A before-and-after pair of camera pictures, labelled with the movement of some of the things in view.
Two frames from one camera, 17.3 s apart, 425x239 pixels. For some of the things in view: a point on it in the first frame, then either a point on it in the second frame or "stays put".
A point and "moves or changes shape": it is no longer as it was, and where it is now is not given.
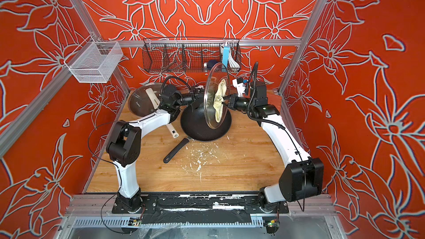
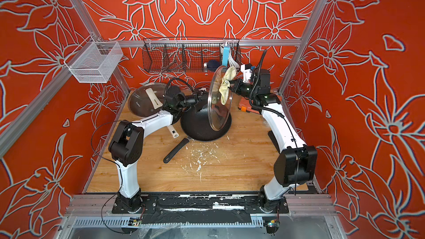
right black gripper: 234,102 → 239,84
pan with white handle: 140,104 stays put
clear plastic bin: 94,61 stays put
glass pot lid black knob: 216,94 moves or changes shape
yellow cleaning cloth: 218,100 → 229,74
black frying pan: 198,122 stays put
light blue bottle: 226,55 stays put
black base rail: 201,208 stays put
